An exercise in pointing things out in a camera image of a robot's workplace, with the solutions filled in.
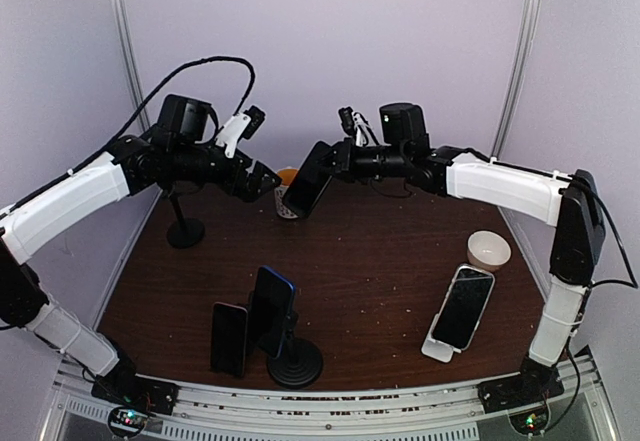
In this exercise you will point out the aluminium front rail frame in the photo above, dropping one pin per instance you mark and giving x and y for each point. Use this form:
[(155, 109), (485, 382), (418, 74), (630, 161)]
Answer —
[(362, 394)]

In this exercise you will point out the black smartphone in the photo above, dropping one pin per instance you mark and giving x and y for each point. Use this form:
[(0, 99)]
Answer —
[(308, 185)]

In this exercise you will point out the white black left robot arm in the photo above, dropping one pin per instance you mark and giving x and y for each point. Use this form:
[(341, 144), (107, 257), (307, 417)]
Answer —
[(63, 250)]

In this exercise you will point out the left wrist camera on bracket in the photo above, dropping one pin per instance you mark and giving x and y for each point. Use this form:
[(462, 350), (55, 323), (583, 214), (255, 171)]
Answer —
[(239, 126)]

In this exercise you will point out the white ceramic bowl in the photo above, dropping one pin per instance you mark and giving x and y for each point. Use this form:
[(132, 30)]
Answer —
[(488, 250)]

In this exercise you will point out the blue smartphone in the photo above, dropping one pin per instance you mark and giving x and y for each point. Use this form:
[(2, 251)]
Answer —
[(271, 304)]

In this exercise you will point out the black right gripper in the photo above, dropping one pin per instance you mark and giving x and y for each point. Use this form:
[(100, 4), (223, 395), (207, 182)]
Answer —
[(343, 152)]

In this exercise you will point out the left controller circuit board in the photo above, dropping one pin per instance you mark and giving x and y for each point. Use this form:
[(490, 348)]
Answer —
[(125, 422)]

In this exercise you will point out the pink-edged dark smartphone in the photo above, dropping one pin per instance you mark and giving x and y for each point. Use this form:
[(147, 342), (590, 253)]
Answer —
[(229, 339)]

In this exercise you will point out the white phone stand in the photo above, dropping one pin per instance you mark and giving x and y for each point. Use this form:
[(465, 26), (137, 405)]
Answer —
[(442, 346)]

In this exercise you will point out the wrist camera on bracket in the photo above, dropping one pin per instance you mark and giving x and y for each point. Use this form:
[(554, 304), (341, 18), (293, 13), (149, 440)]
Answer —
[(357, 127), (239, 126)]

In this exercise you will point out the black round-base phone stand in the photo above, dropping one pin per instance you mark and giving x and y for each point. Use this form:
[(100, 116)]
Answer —
[(184, 232)]

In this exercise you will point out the right controller circuit board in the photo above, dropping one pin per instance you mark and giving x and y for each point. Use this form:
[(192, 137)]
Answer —
[(529, 423)]

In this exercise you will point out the controller circuit board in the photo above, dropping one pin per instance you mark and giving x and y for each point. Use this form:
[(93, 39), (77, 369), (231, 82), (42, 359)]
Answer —
[(125, 422), (529, 423)]

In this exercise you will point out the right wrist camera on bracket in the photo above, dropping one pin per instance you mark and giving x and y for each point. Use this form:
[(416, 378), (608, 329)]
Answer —
[(357, 127)]

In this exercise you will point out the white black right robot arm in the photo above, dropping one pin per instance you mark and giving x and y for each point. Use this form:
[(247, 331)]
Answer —
[(565, 203)]

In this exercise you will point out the white-cased smartphone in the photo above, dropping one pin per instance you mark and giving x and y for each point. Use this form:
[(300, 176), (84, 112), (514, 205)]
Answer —
[(463, 307)]

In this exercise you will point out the black front phone stand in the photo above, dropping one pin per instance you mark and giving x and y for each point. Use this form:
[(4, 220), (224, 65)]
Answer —
[(300, 362)]

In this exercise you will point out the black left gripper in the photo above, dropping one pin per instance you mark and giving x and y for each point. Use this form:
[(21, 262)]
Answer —
[(247, 191)]

